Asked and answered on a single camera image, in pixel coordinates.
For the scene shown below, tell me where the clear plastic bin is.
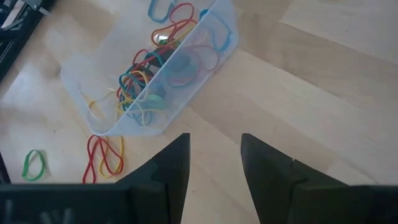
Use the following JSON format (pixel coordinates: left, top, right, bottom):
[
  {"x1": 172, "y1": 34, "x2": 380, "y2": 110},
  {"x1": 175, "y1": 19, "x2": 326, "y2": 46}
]
[{"x1": 60, "y1": 0, "x2": 240, "y2": 138}]

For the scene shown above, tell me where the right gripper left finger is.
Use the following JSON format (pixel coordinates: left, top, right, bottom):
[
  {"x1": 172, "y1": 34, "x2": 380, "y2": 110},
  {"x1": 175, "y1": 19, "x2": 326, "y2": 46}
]
[{"x1": 116, "y1": 133, "x2": 191, "y2": 224}]

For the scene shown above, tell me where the teal rubber band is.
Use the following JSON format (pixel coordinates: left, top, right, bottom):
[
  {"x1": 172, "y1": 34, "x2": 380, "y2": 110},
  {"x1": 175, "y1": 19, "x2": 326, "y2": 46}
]
[{"x1": 118, "y1": 51, "x2": 165, "y2": 113}]

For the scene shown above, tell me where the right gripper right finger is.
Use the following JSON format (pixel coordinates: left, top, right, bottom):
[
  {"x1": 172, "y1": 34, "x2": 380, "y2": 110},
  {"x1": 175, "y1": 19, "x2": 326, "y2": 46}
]
[{"x1": 241, "y1": 133, "x2": 348, "y2": 224}]

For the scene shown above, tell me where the green rubber band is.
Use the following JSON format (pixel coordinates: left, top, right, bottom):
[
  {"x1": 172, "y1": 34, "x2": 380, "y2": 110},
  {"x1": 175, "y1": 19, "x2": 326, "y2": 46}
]
[
  {"x1": 141, "y1": 93, "x2": 166, "y2": 110},
  {"x1": 21, "y1": 149, "x2": 48, "y2": 182}
]

